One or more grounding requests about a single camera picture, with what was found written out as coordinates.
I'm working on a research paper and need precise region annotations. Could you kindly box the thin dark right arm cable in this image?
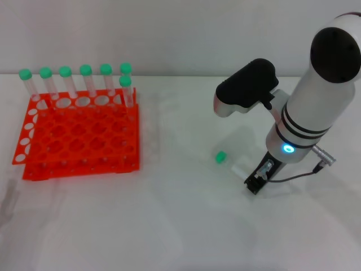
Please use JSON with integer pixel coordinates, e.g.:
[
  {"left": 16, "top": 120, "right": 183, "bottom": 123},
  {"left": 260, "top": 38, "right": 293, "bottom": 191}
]
[{"left": 264, "top": 166, "right": 329, "bottom": 183}]

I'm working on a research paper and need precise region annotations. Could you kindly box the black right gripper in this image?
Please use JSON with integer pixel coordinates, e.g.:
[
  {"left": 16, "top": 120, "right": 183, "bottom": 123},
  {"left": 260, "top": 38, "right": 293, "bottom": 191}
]
[{"left": 243, "top": 151, "right": 288, "bottom": 196}]

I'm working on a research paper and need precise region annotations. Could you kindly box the red plastic test tube rack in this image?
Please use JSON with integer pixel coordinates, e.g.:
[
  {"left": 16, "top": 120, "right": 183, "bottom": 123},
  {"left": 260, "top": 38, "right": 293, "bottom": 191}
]
[{"left": 11, "top": 87, "right": 141, "bottom": 181}]

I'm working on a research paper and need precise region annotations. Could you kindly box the silver cable connector plug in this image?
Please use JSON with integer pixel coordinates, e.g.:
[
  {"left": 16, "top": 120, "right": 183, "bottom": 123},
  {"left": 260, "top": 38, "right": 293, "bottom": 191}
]
[{"left": 312, "top": 145, "right": 338, "bottom": 165}]

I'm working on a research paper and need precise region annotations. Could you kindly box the black white wrist camera housing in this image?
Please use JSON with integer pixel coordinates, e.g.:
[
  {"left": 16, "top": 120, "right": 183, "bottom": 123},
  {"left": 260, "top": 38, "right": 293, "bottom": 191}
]
[{"left": 213, "top": 58, "right": 280, "bottom": 119}]

